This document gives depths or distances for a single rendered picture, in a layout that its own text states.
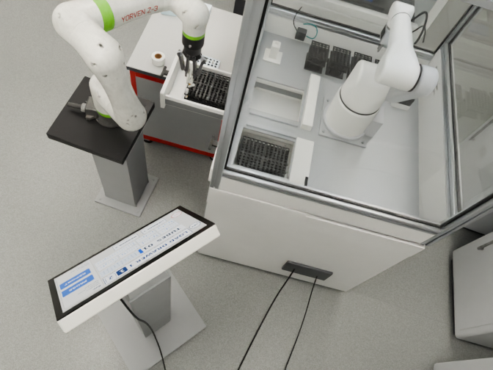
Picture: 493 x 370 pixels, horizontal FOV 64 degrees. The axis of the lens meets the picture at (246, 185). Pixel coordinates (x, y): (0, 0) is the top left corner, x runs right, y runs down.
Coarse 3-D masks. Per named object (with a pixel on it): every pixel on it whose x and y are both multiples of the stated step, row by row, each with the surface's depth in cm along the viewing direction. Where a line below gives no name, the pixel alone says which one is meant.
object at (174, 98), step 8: (192, 64) 195; (184, 72) 199; (216, 72) 197; (224, 72) 196; (176, 80) 196; (184, 80) 197; (176, 88) 193; (184, 88) 194; (168, 96) 183; (176, 96) 191; (168, 104) 188; (176, 104) 187; (184, 104) 185; (192, 104) 184; (200, 104) 184; (200, 112) 188; (208, 112) 187; (216, 112) 186
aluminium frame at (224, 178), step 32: (256, 0) 83; (480, 0) 73; (256, 32) 90; (224, 128) 124; (224, 160) 140; (256, 192) 156; (288, 192) 151; (352, 224) 162; (384, 224) 156; (416, 224) 151; (448, 224) 148
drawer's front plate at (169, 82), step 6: (174, 60) 189; (174, 66) 188; (174, 72) 189; (168, 78) 184; (174, 78) 193; (168, 84) 184; (162, 90) 180; (168, 90) 187; (162, 96) 181; (162, 102) 185
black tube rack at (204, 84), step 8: (200, 72) 192; (208, 72) 193; (200, 80) 190; (208, 80) 191; (216, 80) 196; (224, 80) 193; (192, 88) 191; (200, 88) 188; (208, 88) 189; (216, 88) 190; (224, 88) 191; (184, 96) 188; (192, 96) 185; (200, 96) 186; (208, 96) 186; (216, 96) 187; (224, 96) 188; (208, 104) 188; (216, 104) 189; (224, 104) 190
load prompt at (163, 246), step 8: (184, 232) 128; (168, 240) 126; (176, 240) 124; (160, 248) 123; (144, 256) 122; (152, 256) 120; (128, 264) 121; (136, 264) 119; (112, 272) 120; (120, 272) 118; (104, 280) 117; (112, 280) 115
